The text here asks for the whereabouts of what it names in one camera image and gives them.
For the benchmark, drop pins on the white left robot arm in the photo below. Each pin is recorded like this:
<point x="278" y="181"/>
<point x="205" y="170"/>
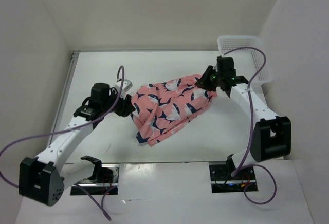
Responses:
<point x="44" y="177"/>

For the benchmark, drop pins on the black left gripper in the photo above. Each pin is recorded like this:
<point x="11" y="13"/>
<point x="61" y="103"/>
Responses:
<point x="127" y="107"/>

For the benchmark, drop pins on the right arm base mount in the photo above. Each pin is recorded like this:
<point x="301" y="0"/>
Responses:
<point x="222" y="182"/>

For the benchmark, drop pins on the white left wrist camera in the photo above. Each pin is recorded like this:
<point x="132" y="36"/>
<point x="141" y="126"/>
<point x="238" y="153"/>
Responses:
<point x="122" y="86"/>

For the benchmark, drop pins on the pink shark print shorts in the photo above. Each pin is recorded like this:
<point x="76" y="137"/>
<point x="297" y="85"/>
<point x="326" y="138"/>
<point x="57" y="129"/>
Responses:
<point x="163" y="109"/>

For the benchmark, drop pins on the white plastic basket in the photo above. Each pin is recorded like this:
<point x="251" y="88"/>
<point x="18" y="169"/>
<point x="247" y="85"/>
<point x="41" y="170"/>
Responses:
<point x="247" y="61"/>

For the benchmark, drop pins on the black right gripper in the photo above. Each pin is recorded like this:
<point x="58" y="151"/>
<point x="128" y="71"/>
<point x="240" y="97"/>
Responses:
<point x="203" y="82"/>

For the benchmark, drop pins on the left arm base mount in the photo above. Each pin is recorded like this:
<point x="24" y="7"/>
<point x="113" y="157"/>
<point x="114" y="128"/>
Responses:
<point x="107" y="182"/>

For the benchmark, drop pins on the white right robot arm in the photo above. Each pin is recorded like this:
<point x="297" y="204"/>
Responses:
<point x="270" y="134"/>

